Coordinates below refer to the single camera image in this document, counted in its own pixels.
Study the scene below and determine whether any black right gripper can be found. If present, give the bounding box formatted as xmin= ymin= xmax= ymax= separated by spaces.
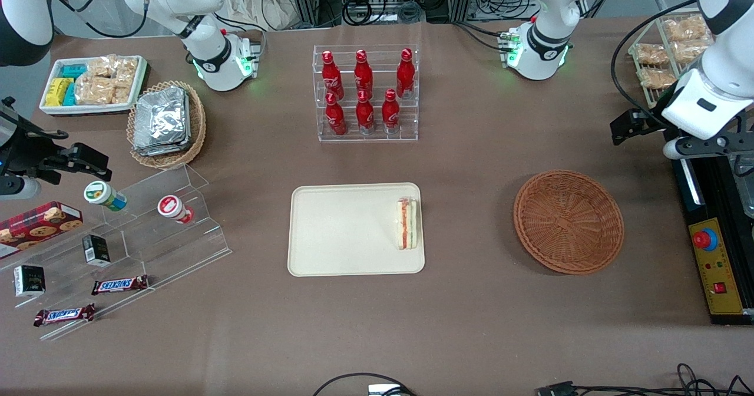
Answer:
xmin=0 ymin=110 xmax=111 ymax=184

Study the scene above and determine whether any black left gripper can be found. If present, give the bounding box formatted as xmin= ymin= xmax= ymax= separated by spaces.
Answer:
xmin=610 ymin=107 xmax=670 ymax=146

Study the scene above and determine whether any triangle sandwich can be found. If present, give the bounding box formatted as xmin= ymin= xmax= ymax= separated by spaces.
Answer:
xmin=396 ymin=197 xmax=419 ymax=250

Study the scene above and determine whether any brown wicker basket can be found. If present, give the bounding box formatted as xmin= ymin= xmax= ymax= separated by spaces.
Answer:
xmin=514 ymin=170 xmax=625 ymax=276

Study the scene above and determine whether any light wicker basket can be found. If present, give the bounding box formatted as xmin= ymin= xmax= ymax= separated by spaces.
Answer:
xmin=127 ymin=81 xmax=207 ymax=170

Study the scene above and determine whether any cream plastic serving tray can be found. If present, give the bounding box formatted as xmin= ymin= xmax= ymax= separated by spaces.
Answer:
xmin=287 ymin=182 xmax=426 ymax=278

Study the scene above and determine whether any green lid sunflower cup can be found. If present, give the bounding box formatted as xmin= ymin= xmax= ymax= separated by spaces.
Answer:
xmin=84 ymin=180 xmax=127 ymax=212

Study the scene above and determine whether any clear bag of fried snacks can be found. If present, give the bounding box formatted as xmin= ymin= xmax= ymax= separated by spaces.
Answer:
xmin=663 ymin=16 xmax=713 ymax=43
xmin=635 ymin=44 xmax=672 ymax=67
xmin=639 ymin=67 xmax=678 ymax=89
xmin=672 ymin=39 xmax=716 ymax=65

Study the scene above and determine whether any white rectangular snack bin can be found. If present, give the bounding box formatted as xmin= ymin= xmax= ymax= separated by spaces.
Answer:
xmin=39 ymin=54 xmax=148 ymax=117

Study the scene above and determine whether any yellow snack packet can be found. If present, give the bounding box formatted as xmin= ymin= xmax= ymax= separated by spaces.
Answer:
xmin=46 ymin=78 xmax=72 ymax=107

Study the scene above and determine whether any red tartan cookie box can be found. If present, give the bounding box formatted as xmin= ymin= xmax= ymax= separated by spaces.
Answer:
xmin=0 ymin=202 xmax=83 ymax=260

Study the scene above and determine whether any foil wrapped packet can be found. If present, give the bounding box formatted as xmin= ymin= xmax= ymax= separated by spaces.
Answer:
xmin=133 ymin=140 xmax=193 ymax=157
xmin=135 ymin=87 xmax=189 ymax=148

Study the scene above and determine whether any small black barcode box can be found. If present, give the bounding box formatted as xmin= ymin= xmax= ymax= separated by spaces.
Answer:
xmin=81 ymin=234 xmax=111 ymax=267

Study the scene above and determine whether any red lid yogurt cup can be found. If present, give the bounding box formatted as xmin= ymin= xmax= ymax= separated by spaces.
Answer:
xmin=157 ymin=194 xmax=195 ymax=225

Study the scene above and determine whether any black yellow control box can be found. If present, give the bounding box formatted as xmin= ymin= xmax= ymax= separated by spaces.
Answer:
xmin=672 ymin=148 xmax=754 ymax=326

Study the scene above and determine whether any black box with white side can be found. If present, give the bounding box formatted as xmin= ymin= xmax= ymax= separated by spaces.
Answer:
xmin=13 ymin=265 xmax=47 ymax=298

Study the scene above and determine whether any clear acrylic stepped shelf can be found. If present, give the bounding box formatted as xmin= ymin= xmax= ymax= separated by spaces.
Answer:
xmin=12 ymin=163 xmax=232 ymax=342

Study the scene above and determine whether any Snickers chocolate bar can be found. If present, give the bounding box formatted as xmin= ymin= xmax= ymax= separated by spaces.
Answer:
xmin=91 ymin=275 xmax=149 ymax=296
xmin=34 ymin=303 xmax=96 ymax=327

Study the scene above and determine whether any clear plastic container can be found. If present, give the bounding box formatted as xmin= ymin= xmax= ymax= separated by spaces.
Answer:
xmin=730 ymin=154 xmax=754 ymax=219

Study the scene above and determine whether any red emergency stop button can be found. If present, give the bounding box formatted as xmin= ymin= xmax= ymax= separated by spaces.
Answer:
xmin=693 ymin=228 xmax=719 ymax=252

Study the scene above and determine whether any yellow control panel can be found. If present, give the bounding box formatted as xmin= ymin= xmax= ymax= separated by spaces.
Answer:
xmin=688 ymin=218 xmax=746 ymax=316

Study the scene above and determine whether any clear acrylic bottle rack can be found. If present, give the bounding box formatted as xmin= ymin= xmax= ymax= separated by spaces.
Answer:
xmin=312 ymin=44 xmax=420 ymax=143

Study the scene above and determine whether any red cola bottle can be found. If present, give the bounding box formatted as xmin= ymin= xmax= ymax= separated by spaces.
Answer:
xmin=356 ymin=90 xmax=376 ymax=134
xmin=353 ymin=49 xmax=373 ymax=96
xmin=396 ymin=48 xmax=415 ymax=99
xmin=382 ymin=88 xmax=401 ymax=133
xmin=321 ymin=50 xmax=344 ymax=99
xmin=325 ymin=93 xmax=347 ymax=136

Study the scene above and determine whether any beige cloth bag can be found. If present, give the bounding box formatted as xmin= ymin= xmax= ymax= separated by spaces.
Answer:
xmin=223 ymin=0 xmax=295 ymax=31

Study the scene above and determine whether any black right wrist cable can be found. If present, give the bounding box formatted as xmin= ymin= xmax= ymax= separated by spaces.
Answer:
xmin=0 ymin=97 xmax=70 ymax=143

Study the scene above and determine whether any white wire rack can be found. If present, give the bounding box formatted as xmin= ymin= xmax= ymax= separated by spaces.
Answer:
xmin=627 ymin=7 xmax=754 ymax=109

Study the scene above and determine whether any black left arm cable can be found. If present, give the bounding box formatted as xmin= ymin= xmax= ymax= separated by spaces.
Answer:
xmin=610 ymin=0 xmax=700 ymax=130

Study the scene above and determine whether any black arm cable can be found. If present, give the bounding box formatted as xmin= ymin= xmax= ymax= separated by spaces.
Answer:
xmin=610 ymin=0 xmax=700 ymax=130
xmin=52 ymin=0 xmax=148 ymax=38

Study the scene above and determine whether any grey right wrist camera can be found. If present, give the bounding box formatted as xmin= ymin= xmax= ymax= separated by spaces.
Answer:
xmin=0 ymin=174 xmax=42 ymax=201

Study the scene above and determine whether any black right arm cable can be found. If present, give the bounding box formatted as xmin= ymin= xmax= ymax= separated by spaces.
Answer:
xmin=52 ymin=0 xmax=148 ymax=38

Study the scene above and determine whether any black tangled floor cable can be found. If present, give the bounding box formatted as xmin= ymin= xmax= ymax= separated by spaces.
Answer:
xmin=574 ymin=364 xmax=754 ymax=396

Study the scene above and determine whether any black looped floor cable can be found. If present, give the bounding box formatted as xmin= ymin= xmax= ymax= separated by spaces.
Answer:
xmin=312 ymin=372 xmax=416 ymax=396

